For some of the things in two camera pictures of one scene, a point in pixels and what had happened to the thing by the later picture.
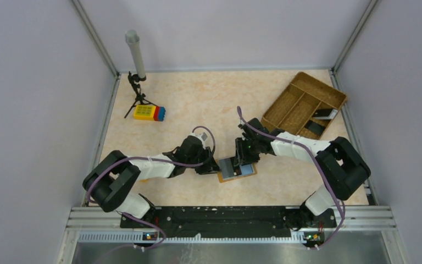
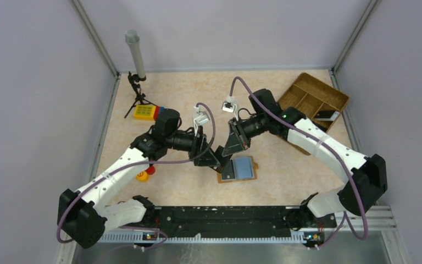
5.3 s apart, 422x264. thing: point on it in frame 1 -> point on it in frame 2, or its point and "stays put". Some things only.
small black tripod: (140, 98) stays put
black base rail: (227, 221) stays put
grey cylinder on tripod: (132, 38) stays put
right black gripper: (242, 157) -> (238, 141)
